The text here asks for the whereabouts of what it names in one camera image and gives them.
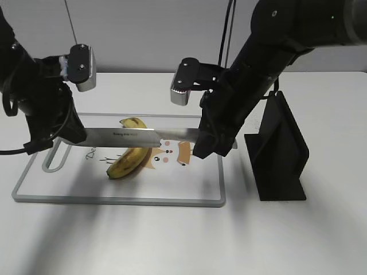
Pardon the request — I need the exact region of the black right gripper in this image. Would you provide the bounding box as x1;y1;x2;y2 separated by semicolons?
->
193;68;247;159

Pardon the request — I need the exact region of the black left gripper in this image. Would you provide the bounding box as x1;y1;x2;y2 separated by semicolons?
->
17;82;87;144

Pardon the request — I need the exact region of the white handled kitchen knife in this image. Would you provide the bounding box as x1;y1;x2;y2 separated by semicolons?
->
76;128;200;148

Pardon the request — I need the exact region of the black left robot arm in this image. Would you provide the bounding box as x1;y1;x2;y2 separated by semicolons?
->
1;16;96;155

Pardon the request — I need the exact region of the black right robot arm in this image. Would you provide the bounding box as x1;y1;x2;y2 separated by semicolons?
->
193;1;366;159

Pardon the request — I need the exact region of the yellow spotted banana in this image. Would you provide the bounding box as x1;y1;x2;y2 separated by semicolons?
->
106;117;150;179

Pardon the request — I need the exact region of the white deer cutting board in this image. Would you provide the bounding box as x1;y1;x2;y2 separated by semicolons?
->
11;139;225;207

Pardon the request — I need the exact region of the black knife stand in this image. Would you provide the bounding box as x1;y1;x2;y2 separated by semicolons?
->
244;91;309;201

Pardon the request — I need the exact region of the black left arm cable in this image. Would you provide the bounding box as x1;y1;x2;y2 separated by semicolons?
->
0;82;75;157

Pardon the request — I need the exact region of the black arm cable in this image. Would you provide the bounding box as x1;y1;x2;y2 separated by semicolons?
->
217;0;238;69
0;82;75;157

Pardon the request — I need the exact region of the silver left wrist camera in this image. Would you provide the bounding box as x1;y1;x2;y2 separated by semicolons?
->
58;44;97;92

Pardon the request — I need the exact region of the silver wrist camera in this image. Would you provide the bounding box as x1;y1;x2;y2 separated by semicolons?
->
58;44;97;92
170;57;224;106

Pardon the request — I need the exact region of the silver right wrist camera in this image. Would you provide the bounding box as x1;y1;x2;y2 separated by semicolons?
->
170;57;224;106

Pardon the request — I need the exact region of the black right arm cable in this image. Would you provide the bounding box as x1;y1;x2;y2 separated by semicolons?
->
217;0;238;69

